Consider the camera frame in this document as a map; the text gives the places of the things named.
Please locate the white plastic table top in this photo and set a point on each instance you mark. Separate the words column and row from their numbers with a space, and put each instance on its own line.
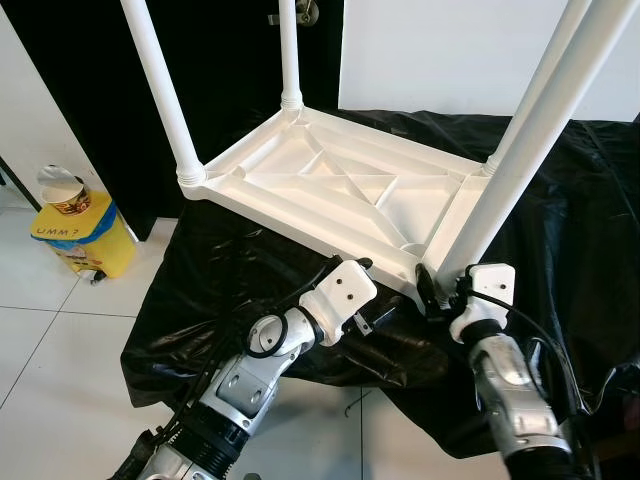
column 320, row 185

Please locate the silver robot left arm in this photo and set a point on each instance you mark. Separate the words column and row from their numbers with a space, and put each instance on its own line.
column 245, row 385

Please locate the black plastic table cover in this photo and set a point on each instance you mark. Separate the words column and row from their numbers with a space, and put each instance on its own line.
column 580, row 260

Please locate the black door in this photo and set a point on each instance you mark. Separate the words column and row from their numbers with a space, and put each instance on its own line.
column 230, row 60

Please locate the yellow blue cardboard box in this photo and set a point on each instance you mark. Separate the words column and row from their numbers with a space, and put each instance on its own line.
column 85, row 235

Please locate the instant noodle cup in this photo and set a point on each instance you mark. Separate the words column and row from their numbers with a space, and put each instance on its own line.
column 62, row 190

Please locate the thin black rod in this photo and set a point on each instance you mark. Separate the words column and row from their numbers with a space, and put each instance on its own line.
column 15, row 180

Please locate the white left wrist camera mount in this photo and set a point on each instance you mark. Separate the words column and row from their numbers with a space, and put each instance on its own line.
column 340, row 292

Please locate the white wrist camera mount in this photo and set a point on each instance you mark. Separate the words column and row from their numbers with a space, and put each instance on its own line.
column 340, row 292
column 490, row 282

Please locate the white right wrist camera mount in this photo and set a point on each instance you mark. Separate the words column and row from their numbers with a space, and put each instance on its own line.
column 490, row 282

